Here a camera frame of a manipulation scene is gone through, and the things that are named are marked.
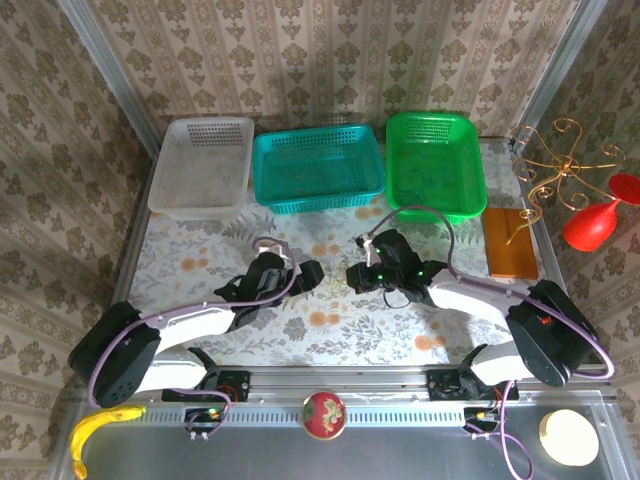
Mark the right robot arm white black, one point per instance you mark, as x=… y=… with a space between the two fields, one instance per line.
x=470 y=295

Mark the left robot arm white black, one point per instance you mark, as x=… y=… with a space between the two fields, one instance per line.
x=195 y=320

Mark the floral patterned table cover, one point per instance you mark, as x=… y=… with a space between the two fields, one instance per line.
x=325 y=340

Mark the brown wooden board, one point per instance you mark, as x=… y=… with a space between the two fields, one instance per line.
x=510 y=240

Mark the teal perforated plastic basket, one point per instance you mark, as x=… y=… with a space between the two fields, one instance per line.
x=320 y=155

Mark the red ball with gold pattern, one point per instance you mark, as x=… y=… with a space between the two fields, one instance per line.
x=324 y=416

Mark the green perforated plastic basket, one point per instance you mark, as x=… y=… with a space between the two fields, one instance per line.
x=445 y=145

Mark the white perforated plastic basket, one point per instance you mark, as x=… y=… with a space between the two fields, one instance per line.
x=200 y=165

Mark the small black controller box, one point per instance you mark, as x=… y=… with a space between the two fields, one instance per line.
x=482 y=416
x=205 y=415

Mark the silver metal shelf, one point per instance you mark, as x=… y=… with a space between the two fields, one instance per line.
x=400 y=455

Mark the red goblet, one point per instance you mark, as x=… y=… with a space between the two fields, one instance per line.
x=590 y=225

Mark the yellow banana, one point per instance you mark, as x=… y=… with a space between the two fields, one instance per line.
x=92 y=425

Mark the cream round disc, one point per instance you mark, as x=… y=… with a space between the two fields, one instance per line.
x=570 y=437

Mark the aluminium mounting rail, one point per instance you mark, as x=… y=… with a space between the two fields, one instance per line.
x=350 y=380

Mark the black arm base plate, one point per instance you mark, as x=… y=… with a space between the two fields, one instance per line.
x=440 y=385
x=235 y=385

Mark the aluminium table side rail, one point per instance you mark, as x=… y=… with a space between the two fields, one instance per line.
x=127 y=250
x=550 y=250

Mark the aluminium frame post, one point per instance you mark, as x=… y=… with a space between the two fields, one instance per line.
x=561 y=65
x=112 y=75

